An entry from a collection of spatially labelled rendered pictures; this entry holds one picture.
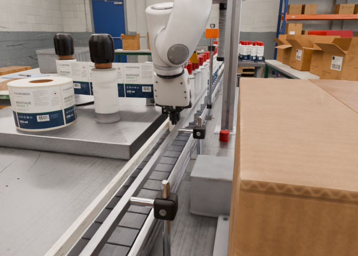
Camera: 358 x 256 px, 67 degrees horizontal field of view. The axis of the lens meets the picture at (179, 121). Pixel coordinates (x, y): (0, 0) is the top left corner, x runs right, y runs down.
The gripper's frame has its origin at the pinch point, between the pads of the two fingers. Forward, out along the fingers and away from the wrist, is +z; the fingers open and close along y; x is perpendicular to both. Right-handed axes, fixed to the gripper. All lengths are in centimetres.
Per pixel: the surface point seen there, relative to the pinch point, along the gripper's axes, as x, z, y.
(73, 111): -4.9, 4.4, 38.1
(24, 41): -485, 174, 506
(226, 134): -8.0, 12.0, -15.0
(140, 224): 39.6, -7.6, -3.8
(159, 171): 22.4, -1.3, -1.4
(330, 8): -792, 195, -250
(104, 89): -9.0, -2.9, 26.2
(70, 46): -40, -5, 56
